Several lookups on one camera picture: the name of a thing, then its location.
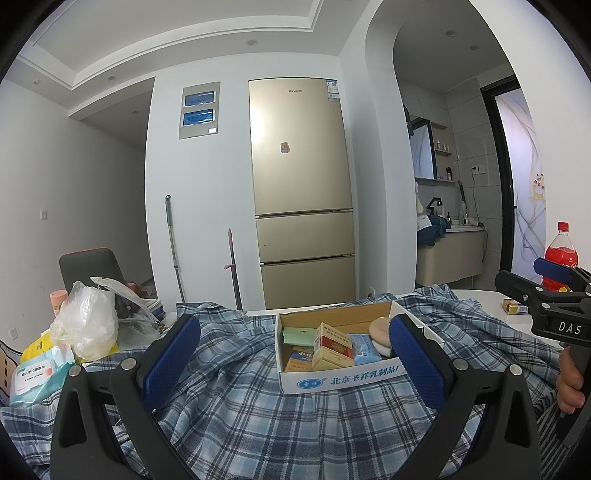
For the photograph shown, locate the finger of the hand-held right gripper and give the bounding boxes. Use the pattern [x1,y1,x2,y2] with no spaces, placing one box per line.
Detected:
[495,270,557,309]
[533,257,591,292]

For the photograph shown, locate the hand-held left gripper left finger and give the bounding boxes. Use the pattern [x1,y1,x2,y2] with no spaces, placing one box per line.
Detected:
[50,314,202,480]

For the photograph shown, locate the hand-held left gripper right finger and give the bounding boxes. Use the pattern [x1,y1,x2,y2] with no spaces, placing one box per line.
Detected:
[389,313,542,480]

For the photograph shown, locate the blue tissue packet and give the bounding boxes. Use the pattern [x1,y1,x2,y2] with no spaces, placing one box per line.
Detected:
[347,333,384,363]

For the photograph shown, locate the white cardboard box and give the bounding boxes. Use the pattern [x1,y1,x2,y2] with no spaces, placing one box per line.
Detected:
[274,301,447,395]

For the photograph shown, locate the red and gold cigarette pack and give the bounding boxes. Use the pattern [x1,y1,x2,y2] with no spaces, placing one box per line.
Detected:
[313,322,355,370]

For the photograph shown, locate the blue and gold cigarette pack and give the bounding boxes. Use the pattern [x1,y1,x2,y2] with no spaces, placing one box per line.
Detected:
[284,348,319,373]

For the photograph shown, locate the green wallet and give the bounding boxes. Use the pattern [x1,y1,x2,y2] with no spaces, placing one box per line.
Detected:
[283,327,319,346]

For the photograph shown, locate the person's right hand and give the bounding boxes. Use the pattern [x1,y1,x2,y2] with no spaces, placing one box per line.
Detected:
[555,348,587,414]

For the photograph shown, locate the red soda bottle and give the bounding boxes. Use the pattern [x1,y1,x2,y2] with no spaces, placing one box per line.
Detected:
[543,222,580,292]

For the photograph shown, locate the crumpled clear plastic bag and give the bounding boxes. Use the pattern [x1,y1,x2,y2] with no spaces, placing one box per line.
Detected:
[90,276,167,337]

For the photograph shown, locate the beige vanity cabinet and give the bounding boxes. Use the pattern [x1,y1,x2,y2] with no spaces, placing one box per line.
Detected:
[416,228,486,288]

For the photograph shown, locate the blue plaid shirt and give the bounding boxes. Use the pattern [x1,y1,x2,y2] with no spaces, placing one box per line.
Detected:
[0,284,570,480]

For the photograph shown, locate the marble patterned door panel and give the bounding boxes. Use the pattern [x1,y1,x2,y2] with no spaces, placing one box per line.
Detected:
[496,88,548,273]

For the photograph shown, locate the translucent white plastic bag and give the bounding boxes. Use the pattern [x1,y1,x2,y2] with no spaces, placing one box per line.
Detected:
[50,281,120,361]

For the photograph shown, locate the dark blue cloth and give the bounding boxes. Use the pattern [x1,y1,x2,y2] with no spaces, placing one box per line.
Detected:
[417,215,451,248]

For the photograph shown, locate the grey striped clothing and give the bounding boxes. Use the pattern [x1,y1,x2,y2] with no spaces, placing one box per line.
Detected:
[531,397,591,463]

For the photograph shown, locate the grey chair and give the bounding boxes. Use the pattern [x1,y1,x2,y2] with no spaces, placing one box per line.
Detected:
[59,248,127,296]

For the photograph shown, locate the wet wipes pack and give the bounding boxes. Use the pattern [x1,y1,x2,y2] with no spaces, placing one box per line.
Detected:
[9,346,77,407]

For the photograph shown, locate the yellow packet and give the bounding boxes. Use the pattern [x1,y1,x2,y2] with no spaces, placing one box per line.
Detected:
[21,335,61,365]

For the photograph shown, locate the cartoon printed bag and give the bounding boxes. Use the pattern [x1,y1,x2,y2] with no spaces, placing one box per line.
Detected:
[0,342,24,403]

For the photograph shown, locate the bathroom mirror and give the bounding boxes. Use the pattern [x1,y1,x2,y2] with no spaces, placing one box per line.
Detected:
[410,117,437,180]

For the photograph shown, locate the gold three-door refrigerator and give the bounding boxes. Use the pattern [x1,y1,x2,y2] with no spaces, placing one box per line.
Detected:
[248,78,358,310]

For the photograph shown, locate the black door frame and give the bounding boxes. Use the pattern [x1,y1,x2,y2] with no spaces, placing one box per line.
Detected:
[480,74,520,291]

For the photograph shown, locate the dark broom handle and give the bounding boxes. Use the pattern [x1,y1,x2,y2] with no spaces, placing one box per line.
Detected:
[224,227,243,311]

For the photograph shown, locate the grey mop handle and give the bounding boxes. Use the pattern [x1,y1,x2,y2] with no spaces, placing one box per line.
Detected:
[165,195,187,304]

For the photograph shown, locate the grey wall electrical panel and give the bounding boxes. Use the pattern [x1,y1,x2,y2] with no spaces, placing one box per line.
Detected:
[178,82,221,140]

